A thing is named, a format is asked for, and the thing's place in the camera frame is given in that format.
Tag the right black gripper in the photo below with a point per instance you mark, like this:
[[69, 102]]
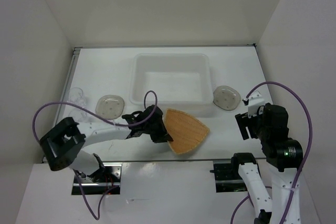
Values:
[[243, 119]]

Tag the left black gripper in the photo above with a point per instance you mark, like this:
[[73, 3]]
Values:
[[163, 135]]

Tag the triangular woven bamboo tray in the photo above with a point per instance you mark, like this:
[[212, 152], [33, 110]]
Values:
[[186, 131]]

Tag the clear glass plate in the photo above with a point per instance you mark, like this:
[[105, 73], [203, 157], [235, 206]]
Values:
[[226, 98], [110, 107]]

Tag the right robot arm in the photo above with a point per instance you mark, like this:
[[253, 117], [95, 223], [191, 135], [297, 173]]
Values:
[[284, 155]]

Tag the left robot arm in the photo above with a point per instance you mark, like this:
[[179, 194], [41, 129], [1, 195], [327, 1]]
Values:
[[63, 144]]

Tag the white plastic bin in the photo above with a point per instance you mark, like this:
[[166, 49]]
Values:
[[174, 81]]

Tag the clear glass cup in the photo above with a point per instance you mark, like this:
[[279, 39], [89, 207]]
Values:
[[78, 115], [75, 96]]

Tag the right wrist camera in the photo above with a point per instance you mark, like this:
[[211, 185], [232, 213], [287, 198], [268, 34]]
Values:
[[254, 103]]

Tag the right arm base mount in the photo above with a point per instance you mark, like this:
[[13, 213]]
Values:
[[226, 179]]

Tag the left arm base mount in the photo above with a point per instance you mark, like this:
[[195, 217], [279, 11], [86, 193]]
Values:
[[110, 181]]

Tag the aluminium table edge rail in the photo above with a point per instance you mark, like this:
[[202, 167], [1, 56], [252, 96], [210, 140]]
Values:
[[169, 160]]

